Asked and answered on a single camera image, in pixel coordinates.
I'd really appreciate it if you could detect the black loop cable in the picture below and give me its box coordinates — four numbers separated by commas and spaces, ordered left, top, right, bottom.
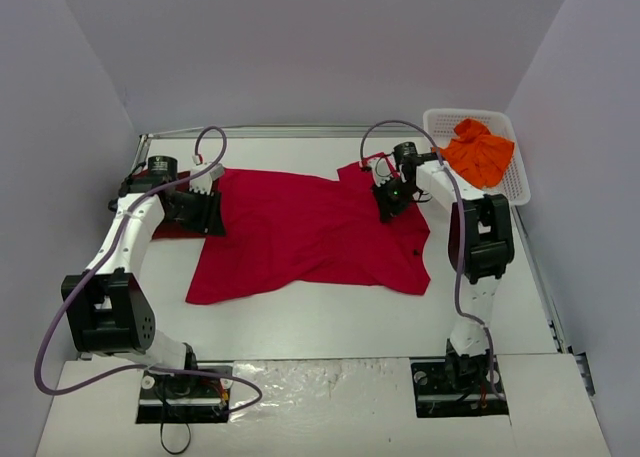
158, 419, 192, 454

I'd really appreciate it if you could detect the bright red t shirt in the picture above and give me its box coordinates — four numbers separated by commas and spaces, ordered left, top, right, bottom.
186, 163, 430, 305

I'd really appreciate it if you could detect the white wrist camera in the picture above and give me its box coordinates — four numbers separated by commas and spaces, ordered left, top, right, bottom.
361, 154, 395, 186
188, 163, 225, 195

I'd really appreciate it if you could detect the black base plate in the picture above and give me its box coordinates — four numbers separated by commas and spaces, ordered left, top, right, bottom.
135, 371, 230, 424
410, 358, 509, 419

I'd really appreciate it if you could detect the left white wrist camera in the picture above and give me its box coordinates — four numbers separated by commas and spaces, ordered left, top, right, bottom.
188, 163, 225, 195

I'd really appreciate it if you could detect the white plastic basket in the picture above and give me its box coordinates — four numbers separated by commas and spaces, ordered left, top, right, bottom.
423, 108, 531, 206

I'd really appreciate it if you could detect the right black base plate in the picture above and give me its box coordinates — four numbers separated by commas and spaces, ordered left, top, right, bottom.
410, 358, 509, 419

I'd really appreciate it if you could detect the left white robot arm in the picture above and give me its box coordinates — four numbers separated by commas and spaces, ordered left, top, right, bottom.
61, 156, 226, 395

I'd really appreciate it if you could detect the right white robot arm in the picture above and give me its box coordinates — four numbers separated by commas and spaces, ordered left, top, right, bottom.
363, 142, 515, 390

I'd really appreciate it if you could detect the dark red folded t shirt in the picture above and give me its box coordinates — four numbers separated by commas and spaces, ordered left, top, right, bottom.
153, 182, 202, 239

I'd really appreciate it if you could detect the orange t shirt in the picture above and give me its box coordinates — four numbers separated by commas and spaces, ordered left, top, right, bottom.
440, 118, 516, 189

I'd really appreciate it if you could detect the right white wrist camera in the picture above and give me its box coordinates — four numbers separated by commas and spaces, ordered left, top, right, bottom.
361, 154, 395, 186

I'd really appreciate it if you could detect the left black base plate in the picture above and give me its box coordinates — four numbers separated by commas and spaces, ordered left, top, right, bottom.
135, 371, 230, 424

